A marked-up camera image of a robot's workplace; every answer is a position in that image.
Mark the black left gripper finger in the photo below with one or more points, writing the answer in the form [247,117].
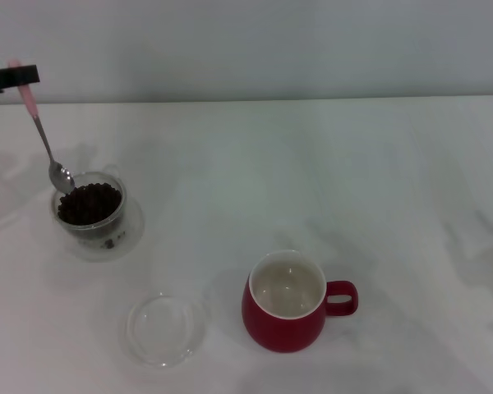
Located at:
[8,76]

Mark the pile of coffee beans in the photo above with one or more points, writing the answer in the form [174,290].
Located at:
[94,207]

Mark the clear glass cup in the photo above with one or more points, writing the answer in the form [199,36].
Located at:
[91,247]

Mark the clear glass lid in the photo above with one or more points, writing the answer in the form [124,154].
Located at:
[168,324]

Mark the red mug white inside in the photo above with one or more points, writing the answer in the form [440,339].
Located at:
[279,336]

